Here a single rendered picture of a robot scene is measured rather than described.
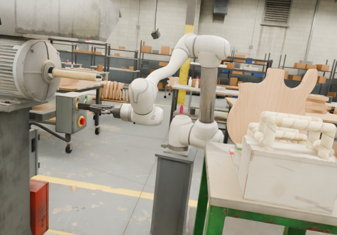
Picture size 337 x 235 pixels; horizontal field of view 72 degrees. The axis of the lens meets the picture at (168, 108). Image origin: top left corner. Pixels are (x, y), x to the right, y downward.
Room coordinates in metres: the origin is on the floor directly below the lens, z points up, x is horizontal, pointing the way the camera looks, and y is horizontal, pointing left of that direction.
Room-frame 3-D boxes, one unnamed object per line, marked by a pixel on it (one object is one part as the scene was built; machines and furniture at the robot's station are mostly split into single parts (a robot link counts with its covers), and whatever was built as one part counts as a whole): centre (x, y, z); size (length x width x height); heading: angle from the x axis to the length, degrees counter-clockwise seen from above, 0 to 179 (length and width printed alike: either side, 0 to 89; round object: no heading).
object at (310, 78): (1.04, -0.59, 1.33); 0.07 x 0.04 x 0.10; 82
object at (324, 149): (0.69, -0.49, 1.15); 0.03 x 0.03 x 0.09
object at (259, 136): (0.75, -0.32, 1.12); 0.11 x 0.03 x 0.03; 173
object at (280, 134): (0.86, -0.43, 1.12); 0.20 x 0.03 x 0.03; 82
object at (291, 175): (0.75, -0.42, 1.02); 0.27 x 0.15 x 0.17; 83
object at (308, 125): (0.70, -0.41, 1.20); 0.20 x 0.03 x 0.03; 82
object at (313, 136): (0.77, -0.50, 1.15); 0.03 x 0.03 x 0.09
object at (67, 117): (1.22, 0.59, 0.99); 0.24 x 0.21 x 0.26; 84
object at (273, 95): (1.06, -0.46, 1.17); 0.35 x 0.04 x 0.40; 82
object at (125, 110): (1.16, 0.21, 1.07); 0.09 x 0.06 x 0.09; 174
